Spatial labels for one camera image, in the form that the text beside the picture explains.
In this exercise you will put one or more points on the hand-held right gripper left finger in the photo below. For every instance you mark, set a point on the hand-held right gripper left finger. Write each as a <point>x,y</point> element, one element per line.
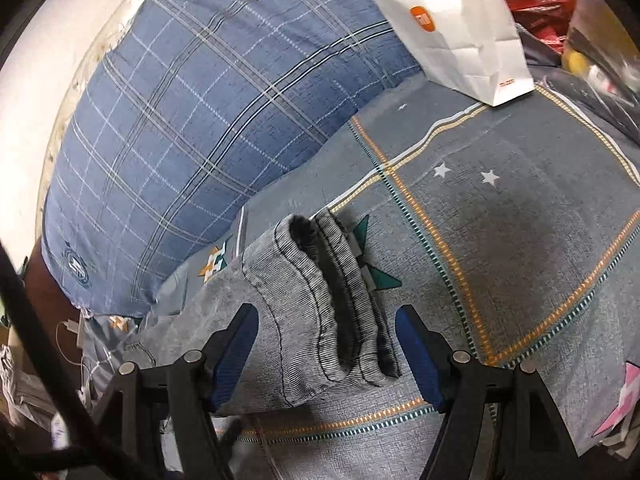
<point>239,342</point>

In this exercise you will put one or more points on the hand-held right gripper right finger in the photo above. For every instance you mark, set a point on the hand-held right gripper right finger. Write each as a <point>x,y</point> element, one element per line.
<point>419,347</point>

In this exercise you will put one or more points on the grey denim pants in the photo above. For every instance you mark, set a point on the grey denim pants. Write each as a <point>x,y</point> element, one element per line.
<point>295,320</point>

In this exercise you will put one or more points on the grey star-print bed sheet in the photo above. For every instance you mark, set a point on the grey star-print bed sheet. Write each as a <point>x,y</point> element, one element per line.
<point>490,240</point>

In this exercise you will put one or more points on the black metal bar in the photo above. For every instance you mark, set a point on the black metal bar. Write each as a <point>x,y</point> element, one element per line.
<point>40,350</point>

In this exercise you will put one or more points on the blue plaid pillow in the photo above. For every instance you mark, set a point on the blue plaid pillow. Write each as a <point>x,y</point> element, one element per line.
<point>200,125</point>

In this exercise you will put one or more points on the pile of papers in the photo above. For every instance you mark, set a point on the pile of papers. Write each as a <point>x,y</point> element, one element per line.
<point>22,390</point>

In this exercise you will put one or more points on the white paper bag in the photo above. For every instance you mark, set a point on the white paper bag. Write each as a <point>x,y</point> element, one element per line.
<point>450,25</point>

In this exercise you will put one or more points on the clear plastic bag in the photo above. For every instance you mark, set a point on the clear plastic bag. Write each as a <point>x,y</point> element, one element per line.
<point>600,50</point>

